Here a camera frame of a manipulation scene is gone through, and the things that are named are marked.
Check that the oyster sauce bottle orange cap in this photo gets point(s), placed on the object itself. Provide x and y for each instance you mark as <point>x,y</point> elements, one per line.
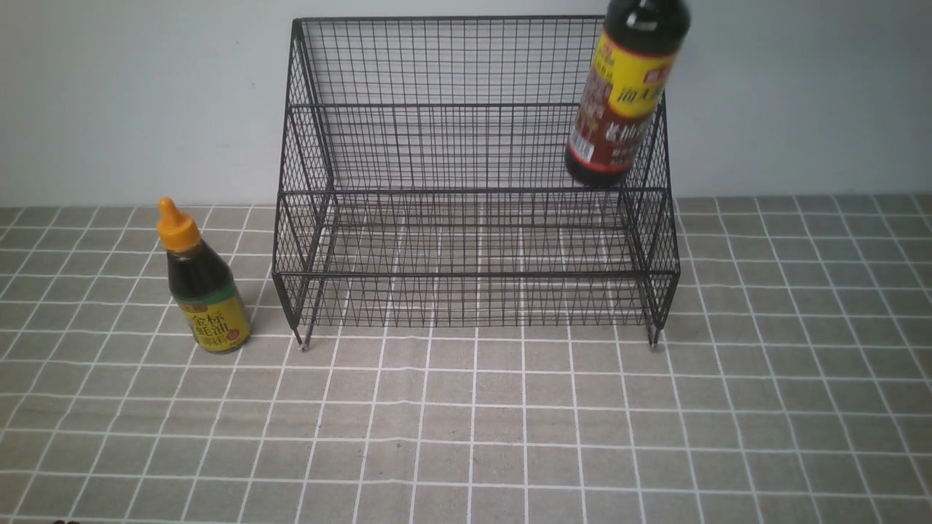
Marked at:
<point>201,283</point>

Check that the dark soy sauce bottle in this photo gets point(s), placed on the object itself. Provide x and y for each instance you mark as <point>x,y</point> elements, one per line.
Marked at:
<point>631,64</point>

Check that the grey checkered tablecloth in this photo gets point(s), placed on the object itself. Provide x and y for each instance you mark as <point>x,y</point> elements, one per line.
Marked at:
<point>791,385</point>

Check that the black wire mesh shelf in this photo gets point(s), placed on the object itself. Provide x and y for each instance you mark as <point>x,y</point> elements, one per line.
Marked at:
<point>422,182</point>

